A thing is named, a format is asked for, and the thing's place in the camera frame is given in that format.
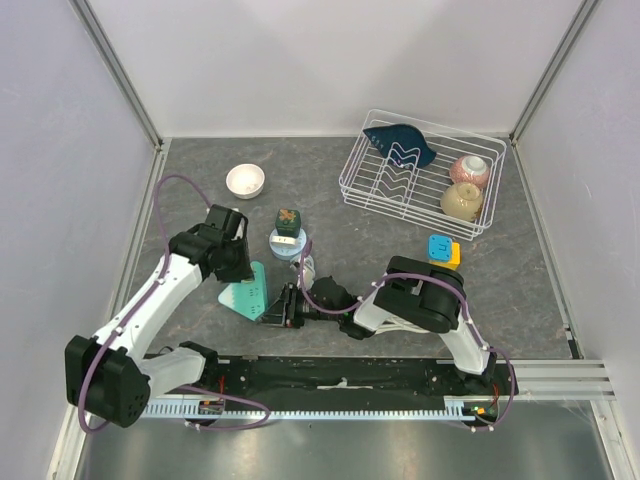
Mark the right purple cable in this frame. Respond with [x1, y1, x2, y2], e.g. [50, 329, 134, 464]
[294, 239, 516, 434]

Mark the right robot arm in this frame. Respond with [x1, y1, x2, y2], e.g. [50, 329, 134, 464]
[259, 256, 496, 394]

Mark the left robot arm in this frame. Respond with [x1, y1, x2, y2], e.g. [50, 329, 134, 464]
[64, 205, 254, 433]

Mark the blue cube plug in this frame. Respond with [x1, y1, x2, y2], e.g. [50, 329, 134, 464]
[427, 234, 453, 262]

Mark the beige ceramic bowl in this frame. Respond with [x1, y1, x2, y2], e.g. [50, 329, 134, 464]
[440, 182, 484, 222]

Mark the yellow plug adapter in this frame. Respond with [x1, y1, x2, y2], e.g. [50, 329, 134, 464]
[445, 242, 461, 270]

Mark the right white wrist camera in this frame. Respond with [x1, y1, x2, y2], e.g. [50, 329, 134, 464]
[290, 255, 316, 290]

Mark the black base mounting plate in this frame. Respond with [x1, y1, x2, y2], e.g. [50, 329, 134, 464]
[195, 356, 511, 412]

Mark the pink patterned bowl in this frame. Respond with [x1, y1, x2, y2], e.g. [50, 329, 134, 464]
[449, 155, 490, 190]

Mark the white plug adapter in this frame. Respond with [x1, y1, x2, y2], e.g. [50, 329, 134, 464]
[269, 235, 297, 248]

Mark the dark blue leaf plate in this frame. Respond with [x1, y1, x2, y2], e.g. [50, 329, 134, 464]
[363, 124, 437, 169]

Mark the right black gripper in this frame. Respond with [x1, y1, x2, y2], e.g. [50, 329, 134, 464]
[257, 281, 342, 328]

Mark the dark green cube plug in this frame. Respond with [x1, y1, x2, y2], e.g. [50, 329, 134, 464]
[275, 208, 302, 238]

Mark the light blue cable duct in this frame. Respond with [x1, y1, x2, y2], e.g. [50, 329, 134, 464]
[142, 395, 497, 422]

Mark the round light blue socket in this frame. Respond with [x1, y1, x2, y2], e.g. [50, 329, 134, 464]
[269, 228, 307, 261]

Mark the white ceramic bowl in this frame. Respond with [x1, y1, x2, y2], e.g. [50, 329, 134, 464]
[225, 164, 266, 200]

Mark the white wire dish rack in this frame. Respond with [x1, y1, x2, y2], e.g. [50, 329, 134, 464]
[339, 109, 507, 240]

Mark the teal triangular power strip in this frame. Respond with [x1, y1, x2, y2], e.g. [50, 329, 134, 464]
[218, 261, 268, 322]

